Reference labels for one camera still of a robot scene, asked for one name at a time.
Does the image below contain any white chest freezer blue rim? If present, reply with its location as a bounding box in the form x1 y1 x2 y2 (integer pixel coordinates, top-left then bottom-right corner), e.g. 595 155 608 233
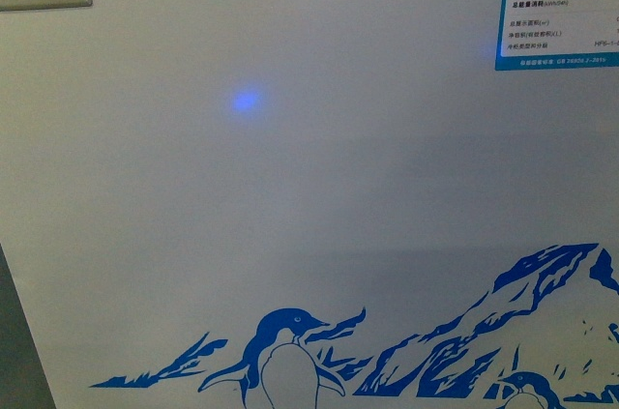
1 0 618 408

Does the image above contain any energy rating label sticker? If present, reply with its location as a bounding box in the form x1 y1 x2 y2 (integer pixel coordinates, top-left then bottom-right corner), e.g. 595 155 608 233
495 0 618 71

